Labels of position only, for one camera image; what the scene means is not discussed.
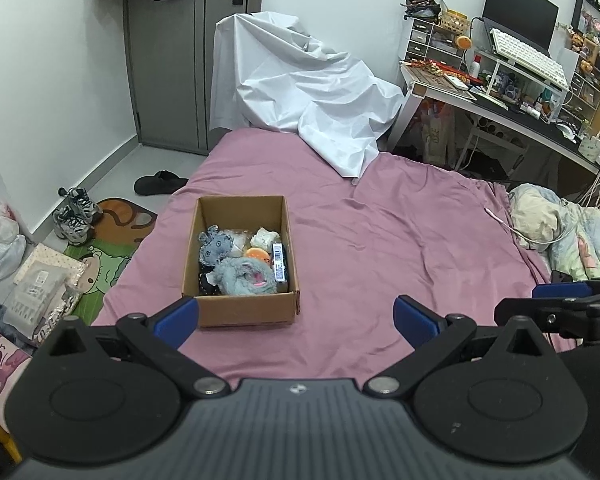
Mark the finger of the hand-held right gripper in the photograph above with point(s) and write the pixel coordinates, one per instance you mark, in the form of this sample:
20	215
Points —
562	291
540	312

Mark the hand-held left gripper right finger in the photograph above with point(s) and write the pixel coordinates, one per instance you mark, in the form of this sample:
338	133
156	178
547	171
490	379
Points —
415	322

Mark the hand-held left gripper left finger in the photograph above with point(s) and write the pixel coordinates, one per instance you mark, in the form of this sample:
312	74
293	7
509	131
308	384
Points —
177	320

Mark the small black item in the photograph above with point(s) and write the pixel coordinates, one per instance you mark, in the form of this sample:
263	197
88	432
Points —
207	284

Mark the brown cardboard box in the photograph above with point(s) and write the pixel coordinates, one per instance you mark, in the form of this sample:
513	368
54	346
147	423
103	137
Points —
245	310

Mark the grey-blue fluffy plush toy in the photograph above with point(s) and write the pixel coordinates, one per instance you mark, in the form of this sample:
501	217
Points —
245	277

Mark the denim blue plush toy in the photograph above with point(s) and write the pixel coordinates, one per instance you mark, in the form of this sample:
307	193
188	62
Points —
214	247

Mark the burger plush toy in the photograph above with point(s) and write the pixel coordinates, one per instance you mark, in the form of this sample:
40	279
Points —
258	255

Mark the blue tissue packet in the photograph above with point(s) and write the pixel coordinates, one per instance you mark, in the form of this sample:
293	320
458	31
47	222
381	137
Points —
279	261

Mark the cream soft item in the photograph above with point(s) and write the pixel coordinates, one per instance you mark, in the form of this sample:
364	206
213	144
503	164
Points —
266	237

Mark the floral comforter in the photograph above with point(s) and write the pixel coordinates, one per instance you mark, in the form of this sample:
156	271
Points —
545	220

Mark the cartoon floor mat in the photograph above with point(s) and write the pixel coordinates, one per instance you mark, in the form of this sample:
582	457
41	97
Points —
115	250

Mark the black slipper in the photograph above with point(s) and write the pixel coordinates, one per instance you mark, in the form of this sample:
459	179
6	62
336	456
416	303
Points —
150	185
175	179

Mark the patterned plastic packages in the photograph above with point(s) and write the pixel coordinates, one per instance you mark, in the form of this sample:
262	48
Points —
40	290

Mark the small white tote bag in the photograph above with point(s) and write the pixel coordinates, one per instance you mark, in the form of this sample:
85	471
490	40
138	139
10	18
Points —
591	149

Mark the white desk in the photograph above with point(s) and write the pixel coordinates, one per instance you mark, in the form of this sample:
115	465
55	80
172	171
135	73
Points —
520	120

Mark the pink cartoon cushion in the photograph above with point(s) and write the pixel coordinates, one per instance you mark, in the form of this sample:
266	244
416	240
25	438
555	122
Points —
0	370

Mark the printed shopping bag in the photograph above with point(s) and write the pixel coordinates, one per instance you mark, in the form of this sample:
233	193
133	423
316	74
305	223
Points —
437	132

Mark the white plastic bags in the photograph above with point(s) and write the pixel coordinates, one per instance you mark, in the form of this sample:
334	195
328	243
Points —
0	245

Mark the white monitor riser shelf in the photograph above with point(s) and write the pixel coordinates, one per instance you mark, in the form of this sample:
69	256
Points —
510	80

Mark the white keyboard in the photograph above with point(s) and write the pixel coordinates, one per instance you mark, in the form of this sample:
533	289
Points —
530	57

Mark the white bottle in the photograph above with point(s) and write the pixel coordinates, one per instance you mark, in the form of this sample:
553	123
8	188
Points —
476	67

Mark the wooden desk tray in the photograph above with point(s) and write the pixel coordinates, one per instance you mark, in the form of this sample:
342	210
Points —
437	79

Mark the grey door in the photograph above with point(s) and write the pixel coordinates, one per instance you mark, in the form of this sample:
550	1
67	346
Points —
165	70

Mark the white cover sheet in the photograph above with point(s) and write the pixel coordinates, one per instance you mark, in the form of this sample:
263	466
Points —
305	90

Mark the orange round desk ornament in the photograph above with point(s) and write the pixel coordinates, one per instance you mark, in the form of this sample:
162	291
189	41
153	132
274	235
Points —
464	43

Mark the clear drawer organizer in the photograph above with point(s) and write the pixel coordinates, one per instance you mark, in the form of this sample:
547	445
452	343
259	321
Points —
430	40

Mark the black monitor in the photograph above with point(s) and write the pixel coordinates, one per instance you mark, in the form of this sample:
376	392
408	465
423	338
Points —
520	10

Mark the wicker basket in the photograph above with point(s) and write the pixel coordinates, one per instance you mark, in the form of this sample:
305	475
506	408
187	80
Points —
453	21

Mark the black picture frame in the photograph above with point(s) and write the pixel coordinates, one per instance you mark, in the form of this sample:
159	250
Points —
591	14

